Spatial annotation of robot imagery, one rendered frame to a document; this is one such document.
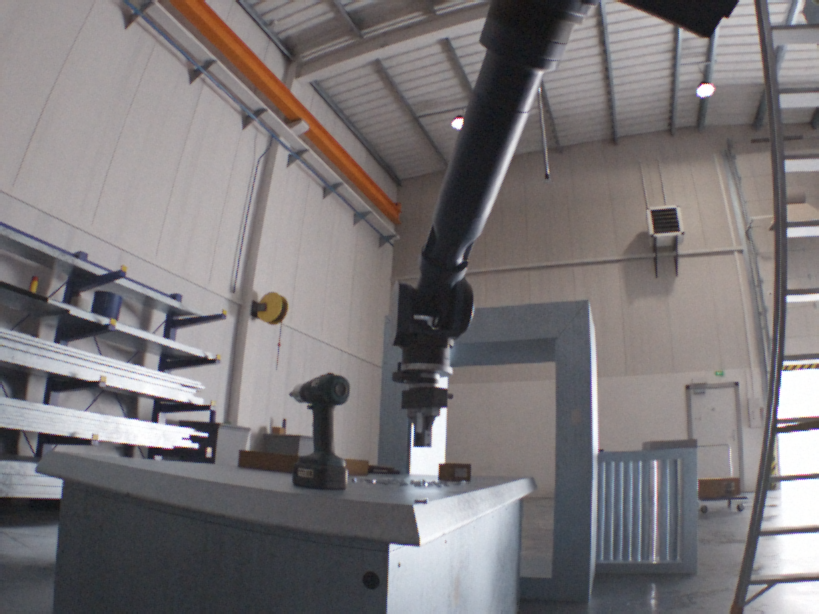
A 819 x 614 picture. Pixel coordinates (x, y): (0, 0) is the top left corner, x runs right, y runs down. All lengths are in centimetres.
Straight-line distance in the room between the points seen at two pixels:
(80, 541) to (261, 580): 53
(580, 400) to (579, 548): 76
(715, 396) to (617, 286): 309
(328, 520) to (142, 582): 50
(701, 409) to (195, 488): 1008
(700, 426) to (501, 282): 531
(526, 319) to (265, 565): 213
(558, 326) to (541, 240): 892
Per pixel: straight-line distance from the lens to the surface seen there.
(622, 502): 341
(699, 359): 1075
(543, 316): 274
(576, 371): 265
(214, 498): 94
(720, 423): 1062
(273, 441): 771
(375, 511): 78
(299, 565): 89
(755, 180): 1245
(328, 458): 100
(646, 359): 1063
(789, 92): 198
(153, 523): 112
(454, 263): 123
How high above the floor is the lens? 72
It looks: 16 degrees up
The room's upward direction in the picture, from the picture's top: 2 degrees clockwise
